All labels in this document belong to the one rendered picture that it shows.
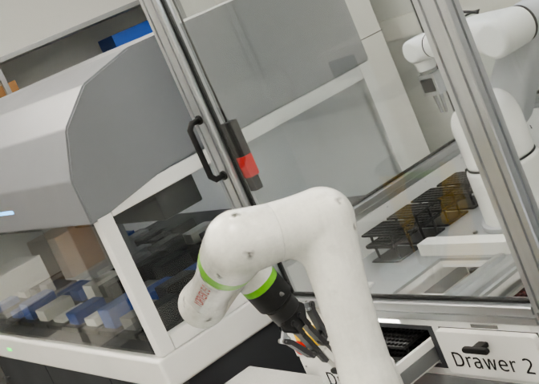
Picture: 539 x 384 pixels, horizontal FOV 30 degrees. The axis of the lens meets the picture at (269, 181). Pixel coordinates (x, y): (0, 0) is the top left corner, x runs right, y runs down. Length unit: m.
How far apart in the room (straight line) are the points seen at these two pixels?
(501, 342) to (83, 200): 1.30
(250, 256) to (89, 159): 1.26
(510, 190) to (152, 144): 1.35
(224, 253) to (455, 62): 0.58
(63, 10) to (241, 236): 4.91
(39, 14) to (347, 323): 4.91
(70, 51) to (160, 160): 3.54
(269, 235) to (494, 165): 0.49
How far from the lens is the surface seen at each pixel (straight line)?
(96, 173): 2.95
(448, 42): 1.95
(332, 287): 1.82
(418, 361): 2.38
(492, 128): 1.96
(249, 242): 1.75
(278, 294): 2.27
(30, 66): 6.45
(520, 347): 2.19
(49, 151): 3.05
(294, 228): 1.79
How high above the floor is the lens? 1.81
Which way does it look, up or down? 11 degrees down
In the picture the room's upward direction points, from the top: 24 degrees counter-clockwise
